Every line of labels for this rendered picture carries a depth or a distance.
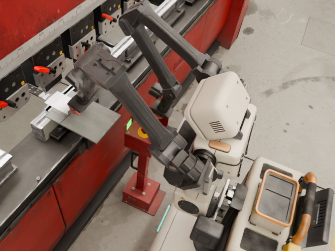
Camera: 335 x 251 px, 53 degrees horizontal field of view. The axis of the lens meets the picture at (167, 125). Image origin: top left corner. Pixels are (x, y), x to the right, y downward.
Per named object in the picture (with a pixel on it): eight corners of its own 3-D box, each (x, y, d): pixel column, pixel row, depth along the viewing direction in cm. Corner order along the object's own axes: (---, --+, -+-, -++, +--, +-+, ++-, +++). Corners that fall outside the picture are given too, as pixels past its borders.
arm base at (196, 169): (200, 187, 105) (212, 158, 113) (183, 171, 103) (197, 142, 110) (182, 190, 112) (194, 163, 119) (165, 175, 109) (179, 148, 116)
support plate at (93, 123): (96, 144, 137) (96, 143, 137) (45, 117, 143) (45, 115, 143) (121, 116, 148) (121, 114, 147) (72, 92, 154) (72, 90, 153)
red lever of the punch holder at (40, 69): (40, 68, 115) (57, 69, 124) (30, 63, 116) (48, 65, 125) (38, 72, 115) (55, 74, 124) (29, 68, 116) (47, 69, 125)
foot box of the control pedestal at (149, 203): (154, 216, 225) (155, 208, 216) (121, 200, 230) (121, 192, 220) (166, 192, 237) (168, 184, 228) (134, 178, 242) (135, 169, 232)
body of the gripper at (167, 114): (155, 100, 170) (160, 92, 164) (172, 111, 170) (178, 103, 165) (150, 109, 166) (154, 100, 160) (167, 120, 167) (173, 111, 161)
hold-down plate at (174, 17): (163, 35, 207) (163, 31, 204) (155, 32, 208) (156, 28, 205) (185, 13, 224) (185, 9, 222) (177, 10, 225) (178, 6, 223)
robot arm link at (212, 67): (224, 84, 132) (229, 76, 135) (208, 65, 129) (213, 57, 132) (208, 91, 139) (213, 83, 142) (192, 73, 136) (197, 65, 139)
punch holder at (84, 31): (75, 62, 140) (70, 28, 127) (58, 54, 141) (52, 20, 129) (96, 44, 148) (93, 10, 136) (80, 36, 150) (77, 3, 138)
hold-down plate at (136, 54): (128, 71, 183) (128, 67, 181) (119, 68, 184) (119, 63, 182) (155, 44, 201) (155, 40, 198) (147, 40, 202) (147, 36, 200)
